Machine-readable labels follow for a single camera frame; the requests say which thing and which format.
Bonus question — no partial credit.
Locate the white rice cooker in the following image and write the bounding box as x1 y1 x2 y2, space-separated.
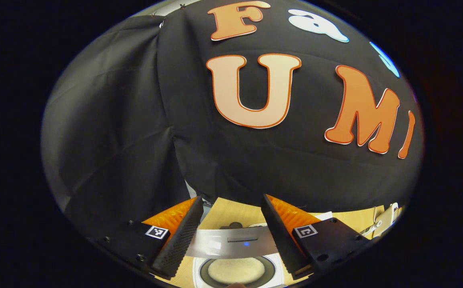
185 222 292 288

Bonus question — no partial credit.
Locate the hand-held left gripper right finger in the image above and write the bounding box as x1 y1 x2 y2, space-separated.
261 194 376 280

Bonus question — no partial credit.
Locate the white toaster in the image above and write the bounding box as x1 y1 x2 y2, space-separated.
371 203 400 236

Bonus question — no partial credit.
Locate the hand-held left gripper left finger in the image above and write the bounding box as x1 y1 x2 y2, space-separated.
87 195 204 279

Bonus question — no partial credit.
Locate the black backdrop cloth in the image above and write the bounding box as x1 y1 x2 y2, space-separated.
41 0 424 228

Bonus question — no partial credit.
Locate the white rice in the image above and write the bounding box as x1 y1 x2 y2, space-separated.
207 257 266 284

